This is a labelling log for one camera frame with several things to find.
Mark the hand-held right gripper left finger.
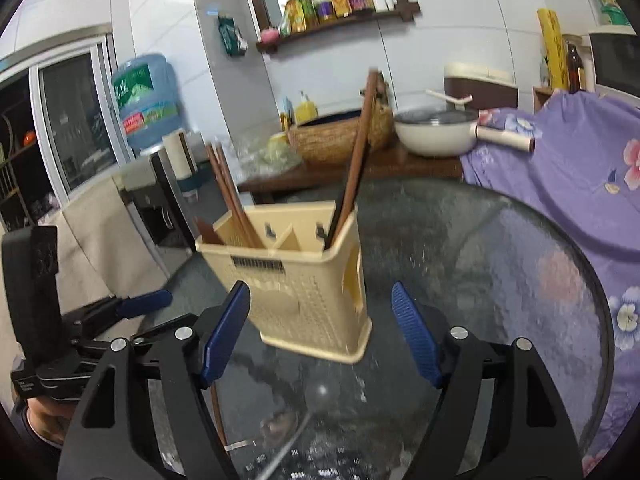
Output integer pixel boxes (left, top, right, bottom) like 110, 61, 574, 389
56, 280, 251, 480

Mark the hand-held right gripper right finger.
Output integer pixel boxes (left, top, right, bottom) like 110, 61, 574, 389
391, 281, 585, 480

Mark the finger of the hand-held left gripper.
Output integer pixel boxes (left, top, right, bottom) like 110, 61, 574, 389
75, 312, 201, 350
62, 289, 174, 341

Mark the beige plastic utensil holder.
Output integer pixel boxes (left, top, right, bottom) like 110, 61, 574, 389
194, 201, 374, 365

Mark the dark brown wooden spoon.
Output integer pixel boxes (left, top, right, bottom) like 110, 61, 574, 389
196, 217, 227, 246

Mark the black chopstick with gold band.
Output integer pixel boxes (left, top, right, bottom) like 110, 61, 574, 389
322, 195, 357, 252

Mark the person's left forearm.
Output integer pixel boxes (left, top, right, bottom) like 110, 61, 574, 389
10, 394, 77, 448

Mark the beige cloth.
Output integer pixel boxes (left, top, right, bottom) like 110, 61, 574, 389
46, 179, 172, 307

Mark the white water dispenser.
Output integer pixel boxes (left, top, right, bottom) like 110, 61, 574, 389
112, 152, 212, 252

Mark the white paper towel roll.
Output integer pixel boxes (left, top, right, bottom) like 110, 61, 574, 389
162, 130, 197, 182

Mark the wooden counter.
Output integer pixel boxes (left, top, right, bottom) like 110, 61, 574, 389
237, 141, 464, 204

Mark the sliding glass window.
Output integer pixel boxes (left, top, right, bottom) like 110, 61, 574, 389
0, 34, 132, 233

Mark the clear plastic bag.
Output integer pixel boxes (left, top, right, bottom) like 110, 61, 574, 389
234, 129, 304, 172

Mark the white frying pan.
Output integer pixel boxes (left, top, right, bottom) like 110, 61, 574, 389
393, 108, 537, 157

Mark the blue water jug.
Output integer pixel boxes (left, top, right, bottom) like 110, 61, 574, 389
110, 53, 184, 151

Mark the woven basket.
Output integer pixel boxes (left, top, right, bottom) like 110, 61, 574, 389
286, 101, 394, 164

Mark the purple floral cloth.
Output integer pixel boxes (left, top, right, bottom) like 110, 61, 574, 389
459, 89, 640, 472

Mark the yellow soap bottle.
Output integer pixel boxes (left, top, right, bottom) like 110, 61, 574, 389
294, 91, 320, 126

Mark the white rice paddle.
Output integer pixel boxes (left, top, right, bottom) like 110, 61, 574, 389
425, 88, 474, 107

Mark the white and brown rice cooker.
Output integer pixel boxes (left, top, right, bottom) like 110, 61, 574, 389
443, 62, 519, 111

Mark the small wooden box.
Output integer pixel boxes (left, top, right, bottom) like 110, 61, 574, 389
532, 85, 556, 114

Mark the green packet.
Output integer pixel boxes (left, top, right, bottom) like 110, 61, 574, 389
217, 14, 249, 56

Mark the brown glass bottle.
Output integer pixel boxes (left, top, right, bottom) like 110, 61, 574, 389
564, 39, 586, 92

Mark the yellow box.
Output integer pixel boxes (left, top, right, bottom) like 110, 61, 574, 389
536, 8, 569, 92

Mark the yellow green bottle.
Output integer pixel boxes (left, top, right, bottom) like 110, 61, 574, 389
284, 0, 307, 34

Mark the white microwave oven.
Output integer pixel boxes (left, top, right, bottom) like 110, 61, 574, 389
587, 31, 640, 107

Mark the wooden framed wall shelf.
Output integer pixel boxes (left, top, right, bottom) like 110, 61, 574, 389
238, 0, 421, 54

